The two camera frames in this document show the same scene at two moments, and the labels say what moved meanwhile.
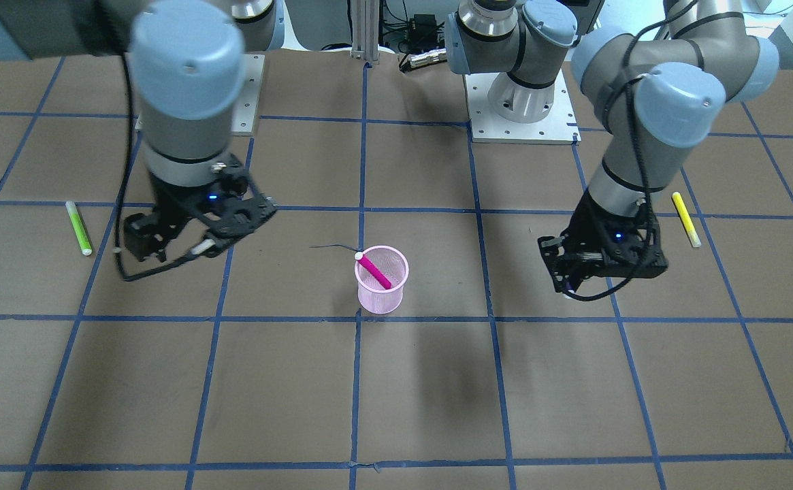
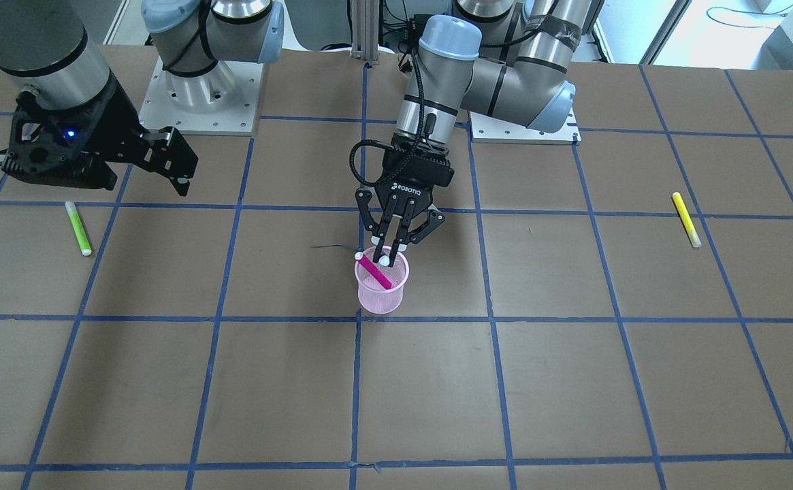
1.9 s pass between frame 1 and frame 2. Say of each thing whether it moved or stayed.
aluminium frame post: stayed
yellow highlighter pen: stayed
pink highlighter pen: stayed
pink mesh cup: stayed
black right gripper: moved
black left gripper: moved
